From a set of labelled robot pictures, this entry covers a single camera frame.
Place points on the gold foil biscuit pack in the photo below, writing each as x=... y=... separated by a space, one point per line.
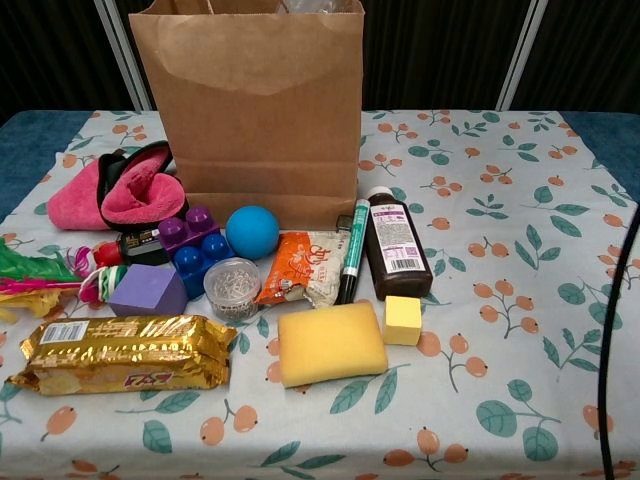
x=125 y=350

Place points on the clear bag of straws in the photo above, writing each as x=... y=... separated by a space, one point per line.
x=307 y=6

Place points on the orange and white snack packet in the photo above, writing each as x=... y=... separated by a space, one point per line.
x=295 y=270

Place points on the brown paper shopping bag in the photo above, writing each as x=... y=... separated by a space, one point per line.
x=260 y=125

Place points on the small black block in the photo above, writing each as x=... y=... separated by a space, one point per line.
x=346 y=223

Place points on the green marker pen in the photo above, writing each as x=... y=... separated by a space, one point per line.
x=354 y=250

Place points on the blue rubber ball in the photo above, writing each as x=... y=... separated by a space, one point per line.
x=251 y=232

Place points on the brown medicine bottle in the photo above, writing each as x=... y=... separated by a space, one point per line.
x=397 y=250

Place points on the yellow sponge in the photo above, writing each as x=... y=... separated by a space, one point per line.
x=330 y=342

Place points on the yellow foam cube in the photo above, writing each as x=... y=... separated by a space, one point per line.
x=401 y=320

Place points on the blue toy building brick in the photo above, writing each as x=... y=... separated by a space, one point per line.
x=200 y=272

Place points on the purple toy building brick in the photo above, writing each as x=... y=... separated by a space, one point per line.
x=175 y=240

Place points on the black bottle with red cap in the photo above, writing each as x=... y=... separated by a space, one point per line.
x=142 y=247

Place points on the purple foam cube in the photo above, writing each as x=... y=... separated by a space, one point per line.
x=145 y=292

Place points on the floral leaf print tablecloth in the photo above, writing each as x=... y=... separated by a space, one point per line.
x=350 y=425

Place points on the pink cloth with black trim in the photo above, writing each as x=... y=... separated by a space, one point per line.
x=75 y=205

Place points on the colourful feather toy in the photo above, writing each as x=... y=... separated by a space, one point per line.
x=30 y=272

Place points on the blue velvet table cover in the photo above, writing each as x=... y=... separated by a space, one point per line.
x=30 y=150

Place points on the white metal screen frame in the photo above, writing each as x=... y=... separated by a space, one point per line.
x=520 y=55
x=125 y=55

